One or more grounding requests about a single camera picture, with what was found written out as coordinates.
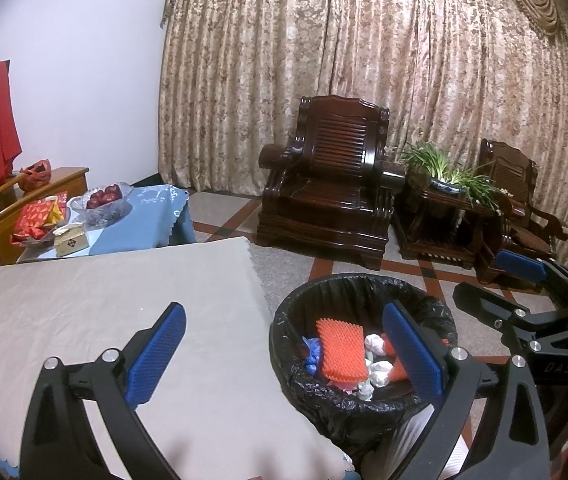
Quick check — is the small glass dish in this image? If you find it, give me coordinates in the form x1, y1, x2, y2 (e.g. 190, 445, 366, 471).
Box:
16, 230, 65, 251

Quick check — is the orange foam net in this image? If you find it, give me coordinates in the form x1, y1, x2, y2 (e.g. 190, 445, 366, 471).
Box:
381, 332, 407, 381
315, 319, 369, 383

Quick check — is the glass fruit bowl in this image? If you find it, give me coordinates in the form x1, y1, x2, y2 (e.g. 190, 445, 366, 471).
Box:
68, 182, 135, 228

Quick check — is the blue glove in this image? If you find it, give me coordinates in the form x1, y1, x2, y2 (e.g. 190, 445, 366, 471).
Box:
301, 337, 325, 376

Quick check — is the black-lined trash bin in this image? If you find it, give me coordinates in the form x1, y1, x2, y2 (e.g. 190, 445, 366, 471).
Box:
269, 272, 459, 461

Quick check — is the red patterned snack bag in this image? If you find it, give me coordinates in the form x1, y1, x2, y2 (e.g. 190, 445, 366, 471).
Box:
11, 199, 67, 247

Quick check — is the beige patterned curtain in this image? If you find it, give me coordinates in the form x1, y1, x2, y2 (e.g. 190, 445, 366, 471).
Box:
156, 0, 568, 221

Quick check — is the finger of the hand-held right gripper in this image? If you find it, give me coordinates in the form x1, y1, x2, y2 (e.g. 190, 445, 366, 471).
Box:
495, 250, 568, 311
452, 282, 540, 348

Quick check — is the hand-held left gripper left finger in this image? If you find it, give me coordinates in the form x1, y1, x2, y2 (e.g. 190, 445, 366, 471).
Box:
19, 301, 187, 480

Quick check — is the cream tissue box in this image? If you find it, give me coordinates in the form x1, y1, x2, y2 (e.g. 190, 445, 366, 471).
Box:
53, 223, 87, 257

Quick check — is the red plastic bag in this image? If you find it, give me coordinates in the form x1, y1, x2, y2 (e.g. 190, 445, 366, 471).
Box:
18, 160, 54, 192

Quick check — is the wooden chair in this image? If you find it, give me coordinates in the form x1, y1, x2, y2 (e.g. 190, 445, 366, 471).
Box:
0, 166, 90, 266

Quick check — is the green potted plant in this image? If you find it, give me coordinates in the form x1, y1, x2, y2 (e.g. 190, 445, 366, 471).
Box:
396, 141, 502, 211

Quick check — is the blue and white plant pot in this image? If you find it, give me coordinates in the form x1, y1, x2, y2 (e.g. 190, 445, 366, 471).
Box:
430, 177, 469, 196

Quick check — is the white trash bin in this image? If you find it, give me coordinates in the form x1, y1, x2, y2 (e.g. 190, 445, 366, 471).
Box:
361, 402, 467, 480

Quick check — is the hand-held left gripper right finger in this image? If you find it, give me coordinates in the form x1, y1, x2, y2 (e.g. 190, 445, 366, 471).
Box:
381, 301, 551, 480

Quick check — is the dark wooden side table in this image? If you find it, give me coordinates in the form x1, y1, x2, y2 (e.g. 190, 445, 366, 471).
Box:
393, 172, 505, 266

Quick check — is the blue tablecloth side table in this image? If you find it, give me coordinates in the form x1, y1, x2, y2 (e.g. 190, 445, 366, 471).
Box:
16, 185, 196, 263

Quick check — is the dark wooden armchair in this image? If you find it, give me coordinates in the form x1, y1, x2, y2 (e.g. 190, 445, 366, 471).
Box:
256, 95, 407, 271
476, 139, 568, 286

